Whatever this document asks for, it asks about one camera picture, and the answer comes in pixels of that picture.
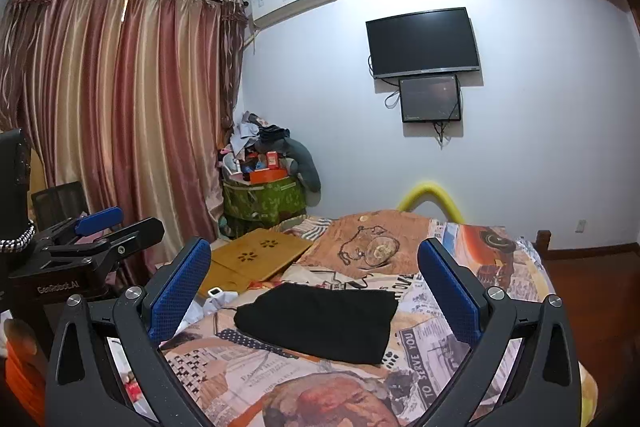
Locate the black office chair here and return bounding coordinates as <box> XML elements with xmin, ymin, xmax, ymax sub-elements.
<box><xmin>31</xmin><ymin>181</ymin><xmax>91</xmax><ymax>230</ymax></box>

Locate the small black wall monitor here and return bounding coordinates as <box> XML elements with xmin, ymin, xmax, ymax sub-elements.
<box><xmin>399</xmin><ymin>74</ymin><xmax>462</xmax><ymax>124</ymax></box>

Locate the black wall television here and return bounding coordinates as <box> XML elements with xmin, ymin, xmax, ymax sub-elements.
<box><xmin>365</xmin><ymin>7</ymin><xmax>482</xmax><ymax>80</ymax></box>

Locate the pile of clothes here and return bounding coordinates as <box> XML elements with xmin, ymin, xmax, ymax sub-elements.
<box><xmin>217</xmin><ymin>109</ymin><xmax>291</xmax><ymax>180</ymax></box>

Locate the orange box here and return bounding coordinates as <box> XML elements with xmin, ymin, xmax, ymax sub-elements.
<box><xmin>248</xmin><ymin>167</ymin><xmax>287</xmax><ymax>186</ymax></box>

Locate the wooden bed post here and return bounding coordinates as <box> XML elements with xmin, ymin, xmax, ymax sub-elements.
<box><xmin>535</xmin><ymin>229</ymin><xmax>552</xmax><ymax>268</ymax></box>

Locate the wooden folding lap table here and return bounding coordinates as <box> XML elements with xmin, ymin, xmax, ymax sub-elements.
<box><xmin>196</xmin><ymin>228</ymin><xmax>314</xmax><ymax>300</ymax></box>

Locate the striped cloth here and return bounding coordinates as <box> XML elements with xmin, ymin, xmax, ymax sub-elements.
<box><xmin>277</xmin><ymin>216</ymin><xmax>333</xmax><ymax>240</ymax></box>

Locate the green fabric storage box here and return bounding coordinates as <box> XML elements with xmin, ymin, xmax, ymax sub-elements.
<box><xmin>222</xmin><ymin>176</ymin><xmax>307</xmax><ymax>228</ymax></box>

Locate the newspaper print blanket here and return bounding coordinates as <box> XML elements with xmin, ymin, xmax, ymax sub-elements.
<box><xmin>107</xmin><ymin>209</ymin><xmax>598</xmax><ymax>427</ymax></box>

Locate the white cloth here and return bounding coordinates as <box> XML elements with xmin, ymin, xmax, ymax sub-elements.
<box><xmin>177</xmin><ymin>289</ymin><xmax>241</xmax><ymax>338</ymax></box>

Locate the orange garment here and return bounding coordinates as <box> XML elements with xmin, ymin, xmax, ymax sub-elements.
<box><xmin>5</xmin><ymin>319</ymin><xmax>51</xmax><ymax>423</ymax></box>

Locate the black printed t-shirt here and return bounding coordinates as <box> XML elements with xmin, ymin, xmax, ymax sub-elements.
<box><xmin>233</xmin><ymin>283</ymin><xmax>399</xmax><ymax>365</ymax></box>

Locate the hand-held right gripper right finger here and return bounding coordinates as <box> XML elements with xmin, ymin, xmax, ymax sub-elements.
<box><xmin>415</xmin><ymin>237</ymin><xmax>583</xmax><ymax>427</ymax></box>

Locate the yellow foam tube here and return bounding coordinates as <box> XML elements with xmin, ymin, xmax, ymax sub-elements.
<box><xmin>396</xmin><ymin>181</ymin><xmax>467</xmax><ymax>224</ymax></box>

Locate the pink striped curtain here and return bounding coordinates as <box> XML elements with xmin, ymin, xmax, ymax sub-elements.
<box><xmin>0</xmin><ymin>0</ymin><xmax>248</xmax><ymax>258</ymax></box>

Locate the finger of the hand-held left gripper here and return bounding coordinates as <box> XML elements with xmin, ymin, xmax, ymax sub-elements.
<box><xmin>42</xmin><ymin>217</ymin><xmax>166</xmax><ymax>280</ymax></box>
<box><xmin>35</xmin><ymin>206</ymin><xmax>126</xmax><ymax>253</ymax></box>

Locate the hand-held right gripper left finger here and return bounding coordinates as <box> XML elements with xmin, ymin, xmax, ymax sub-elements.
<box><xmin>45</xmin><ymin>236</ymin><xmax>216</xmax><ymax>427</ymax></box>

